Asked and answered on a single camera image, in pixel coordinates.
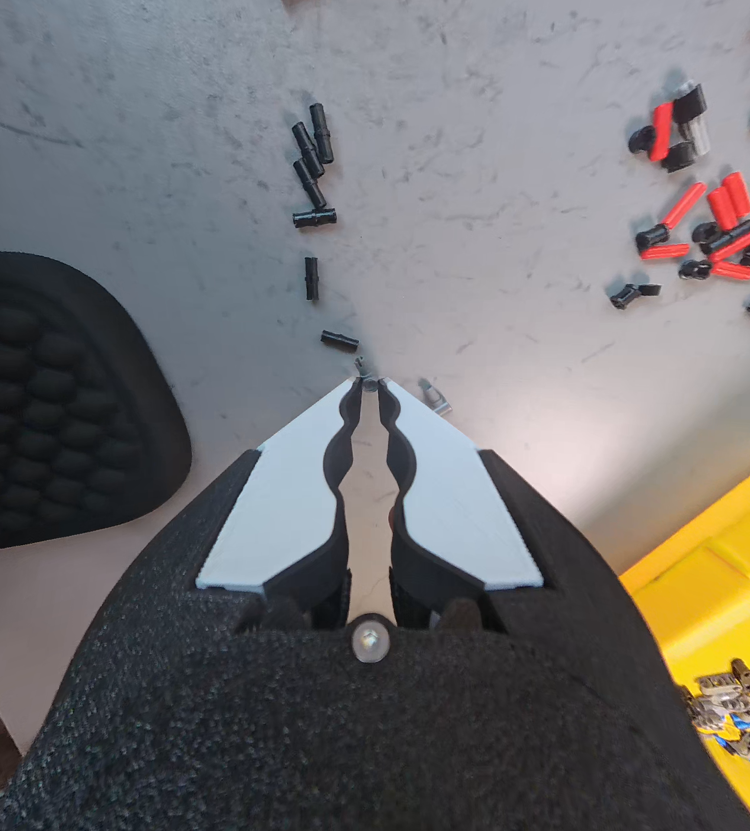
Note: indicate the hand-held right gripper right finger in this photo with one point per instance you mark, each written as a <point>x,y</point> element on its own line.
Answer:
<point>465,519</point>

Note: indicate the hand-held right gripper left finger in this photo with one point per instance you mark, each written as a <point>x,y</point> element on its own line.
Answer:
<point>271,519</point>

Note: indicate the yellow plastic bin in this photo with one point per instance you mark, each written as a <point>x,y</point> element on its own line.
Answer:
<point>725,584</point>

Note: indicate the pile of grey blue lego pieces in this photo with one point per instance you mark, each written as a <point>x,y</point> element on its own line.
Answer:
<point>738,701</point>

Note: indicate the scattered black lego pins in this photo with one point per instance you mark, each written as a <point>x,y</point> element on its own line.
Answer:
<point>321,133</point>

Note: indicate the pile of red black lego pieces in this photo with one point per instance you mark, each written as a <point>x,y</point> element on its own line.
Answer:
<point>728,201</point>

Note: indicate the black bumpy cushion pad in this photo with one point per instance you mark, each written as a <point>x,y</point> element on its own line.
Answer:
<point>37,402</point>

